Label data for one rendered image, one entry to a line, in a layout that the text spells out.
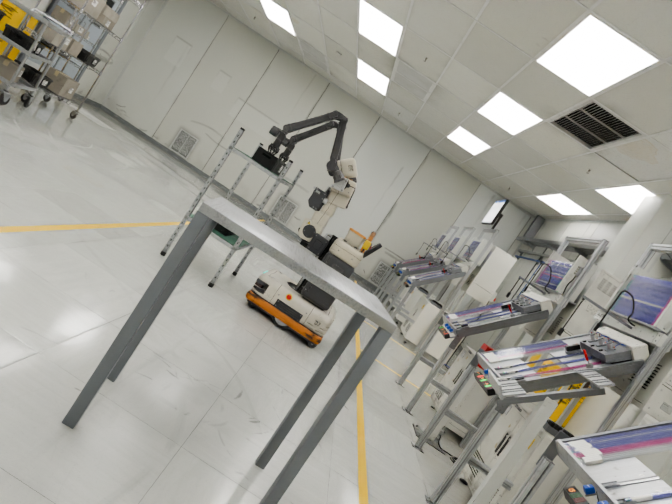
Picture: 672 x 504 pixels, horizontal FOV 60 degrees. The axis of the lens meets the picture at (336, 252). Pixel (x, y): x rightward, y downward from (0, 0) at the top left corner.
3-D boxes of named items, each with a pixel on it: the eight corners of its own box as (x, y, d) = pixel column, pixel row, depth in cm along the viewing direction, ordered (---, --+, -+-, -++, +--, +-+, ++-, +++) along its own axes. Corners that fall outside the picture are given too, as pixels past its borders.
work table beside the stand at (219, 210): (107, 373, 222) (221, 196, 217) (264, 465, 231) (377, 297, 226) (60, 422, 178) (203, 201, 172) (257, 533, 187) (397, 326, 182)
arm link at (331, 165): (350, 113, 437) (350, 116, 447) (332, 109, 438) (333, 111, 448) (335, 172, 439) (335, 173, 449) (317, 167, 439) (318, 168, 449)
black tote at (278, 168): (270, 171, 440) (278, 158, 439) (251, 158, 440) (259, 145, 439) (281, 177, 497) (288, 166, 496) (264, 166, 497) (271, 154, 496)
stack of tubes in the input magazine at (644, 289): (651, 325, 301) (682, 281, 299) (608, 309, 352) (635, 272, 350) (672, 338, 301) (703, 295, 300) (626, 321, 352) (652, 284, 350)
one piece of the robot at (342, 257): (323, 315, 499) (378, 234, 493) (318, 327, 444) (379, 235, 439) (290, 294, 499) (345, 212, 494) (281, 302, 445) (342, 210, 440)
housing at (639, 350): (636, 373, 301) (631, 346, 301) (596, 351, 350) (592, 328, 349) (652, 370, 301) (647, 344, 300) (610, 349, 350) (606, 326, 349)
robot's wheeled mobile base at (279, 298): (322, 333, 504) (338, 309, 503) (316, 348, 441) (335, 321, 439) (257, 289, 505) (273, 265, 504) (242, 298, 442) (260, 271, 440)
